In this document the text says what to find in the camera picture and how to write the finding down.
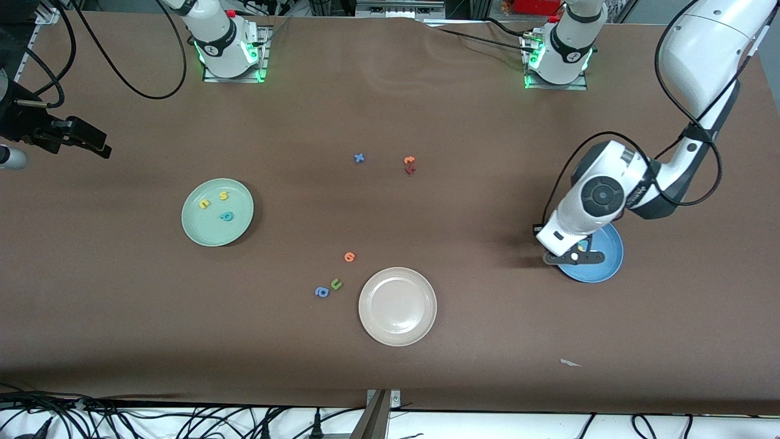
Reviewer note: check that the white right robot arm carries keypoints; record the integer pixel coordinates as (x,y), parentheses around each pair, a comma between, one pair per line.
(216,36)

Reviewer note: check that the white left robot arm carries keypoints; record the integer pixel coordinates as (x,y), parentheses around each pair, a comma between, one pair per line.
(701,49)

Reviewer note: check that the blue plate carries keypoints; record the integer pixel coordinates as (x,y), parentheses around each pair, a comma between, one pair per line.
(609,250)

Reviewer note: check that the white paper scrap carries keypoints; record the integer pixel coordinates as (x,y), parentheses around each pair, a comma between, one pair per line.
(569,363)

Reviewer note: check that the green plate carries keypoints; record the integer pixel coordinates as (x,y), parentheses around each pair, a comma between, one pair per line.
(213,228)

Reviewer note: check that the beige plate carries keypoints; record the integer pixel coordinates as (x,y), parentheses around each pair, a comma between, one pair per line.
(397,306)

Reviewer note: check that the brown table cover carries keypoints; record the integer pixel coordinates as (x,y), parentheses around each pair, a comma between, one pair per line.
(390,378)

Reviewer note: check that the green letter u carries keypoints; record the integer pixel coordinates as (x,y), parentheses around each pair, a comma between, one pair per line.
(336,285)

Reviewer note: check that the red box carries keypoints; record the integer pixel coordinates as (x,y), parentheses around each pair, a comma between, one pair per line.
(536,6)

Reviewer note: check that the blue letter a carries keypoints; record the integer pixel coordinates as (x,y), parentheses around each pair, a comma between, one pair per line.
(322,292)

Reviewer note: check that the silver metal device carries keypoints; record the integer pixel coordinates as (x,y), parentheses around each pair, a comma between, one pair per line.
(399,7)

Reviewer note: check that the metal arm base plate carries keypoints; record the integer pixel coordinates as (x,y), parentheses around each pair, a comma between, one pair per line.
(231,80)
(554,87)

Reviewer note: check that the grey metal bracket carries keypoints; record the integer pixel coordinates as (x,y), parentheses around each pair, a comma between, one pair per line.
(378,414)

